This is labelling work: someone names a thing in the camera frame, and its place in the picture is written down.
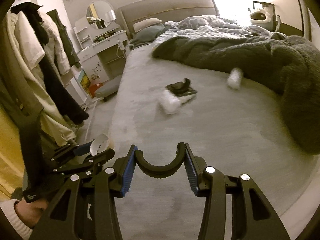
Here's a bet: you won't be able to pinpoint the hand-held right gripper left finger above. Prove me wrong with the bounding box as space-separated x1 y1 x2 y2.
29 144 138 240

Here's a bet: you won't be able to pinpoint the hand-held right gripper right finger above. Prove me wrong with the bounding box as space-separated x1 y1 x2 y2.
184 143 292 240

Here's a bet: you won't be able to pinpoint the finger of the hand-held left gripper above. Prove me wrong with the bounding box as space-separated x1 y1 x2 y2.
51 141 94 163
54 149 115 180

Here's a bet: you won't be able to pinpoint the white sock pair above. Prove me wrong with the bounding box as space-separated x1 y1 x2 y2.
160 90 182 115

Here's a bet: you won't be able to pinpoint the white plastic bottle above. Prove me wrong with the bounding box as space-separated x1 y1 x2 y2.
227 67 242 90

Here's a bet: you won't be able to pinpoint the person's left forearm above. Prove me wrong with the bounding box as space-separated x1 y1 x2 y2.
0 199 33 238

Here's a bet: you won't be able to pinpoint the person's left hand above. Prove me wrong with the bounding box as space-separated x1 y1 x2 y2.
14 199 48 222

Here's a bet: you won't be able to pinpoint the beige pants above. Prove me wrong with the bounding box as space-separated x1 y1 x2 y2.
32 70 77 147

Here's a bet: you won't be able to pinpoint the long black garment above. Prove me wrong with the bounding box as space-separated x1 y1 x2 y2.
37 55 89 126

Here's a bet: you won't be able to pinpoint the grey upholstered bed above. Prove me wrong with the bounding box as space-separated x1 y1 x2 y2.
107 0 319 230

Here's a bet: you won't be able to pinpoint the red floor item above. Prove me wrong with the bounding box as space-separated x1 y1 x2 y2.
89 82 103 98

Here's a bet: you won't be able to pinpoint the grey floor cushion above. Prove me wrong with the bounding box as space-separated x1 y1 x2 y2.
95 76 122 102

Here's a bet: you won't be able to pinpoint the yellow picture box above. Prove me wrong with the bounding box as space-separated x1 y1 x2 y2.
79 71 91 90

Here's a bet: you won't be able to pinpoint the olive green jacket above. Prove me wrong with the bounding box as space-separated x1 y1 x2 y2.
0 10 44 140

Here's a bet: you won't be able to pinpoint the white puffer jacket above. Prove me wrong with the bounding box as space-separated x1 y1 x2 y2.
41 12 70 75

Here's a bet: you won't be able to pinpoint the white t-shirt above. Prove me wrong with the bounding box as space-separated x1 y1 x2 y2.
14 11 45 71

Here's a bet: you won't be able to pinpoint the white dressing table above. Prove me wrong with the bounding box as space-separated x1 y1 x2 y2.
74 16 130 83

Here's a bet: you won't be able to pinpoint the dark green vest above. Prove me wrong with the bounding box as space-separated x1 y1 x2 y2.
46 9 82 69

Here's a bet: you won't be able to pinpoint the dark grey fluffy blanket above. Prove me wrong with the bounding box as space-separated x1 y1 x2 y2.
152 34 320 155

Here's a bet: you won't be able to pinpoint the short black garment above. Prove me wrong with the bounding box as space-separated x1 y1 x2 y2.
10 2 50 44

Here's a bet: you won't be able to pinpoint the grey green pillow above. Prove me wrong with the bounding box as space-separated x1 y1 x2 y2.
130 26 166 48

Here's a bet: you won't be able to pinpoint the round mirror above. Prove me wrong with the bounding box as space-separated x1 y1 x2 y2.
86 0 114 30

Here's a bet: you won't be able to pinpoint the white pillow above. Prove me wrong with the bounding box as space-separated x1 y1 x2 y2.
132 18 163 33

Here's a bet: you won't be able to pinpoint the grey patterned duvet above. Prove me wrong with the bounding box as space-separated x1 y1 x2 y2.
164 15 288 42

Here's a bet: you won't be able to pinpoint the white cat bed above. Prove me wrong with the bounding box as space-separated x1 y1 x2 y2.
250 8 272 26

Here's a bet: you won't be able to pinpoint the black chair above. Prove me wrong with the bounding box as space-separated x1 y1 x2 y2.
252 1 282 32

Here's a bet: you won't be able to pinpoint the white wardrobe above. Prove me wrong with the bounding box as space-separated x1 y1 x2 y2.
257 0 312 34

